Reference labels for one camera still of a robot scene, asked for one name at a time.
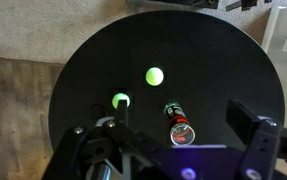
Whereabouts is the round black table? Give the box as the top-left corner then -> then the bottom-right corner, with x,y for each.
49,11 -> 285,148

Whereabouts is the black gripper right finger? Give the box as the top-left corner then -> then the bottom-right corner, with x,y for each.
226,100 -> 260,145

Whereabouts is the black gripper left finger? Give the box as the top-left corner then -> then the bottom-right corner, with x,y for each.
114,100 -> 128,127

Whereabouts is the yellow-green tennis ball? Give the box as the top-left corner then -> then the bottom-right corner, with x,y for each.
145,67 -> 164,86
112,93 -> 130,108

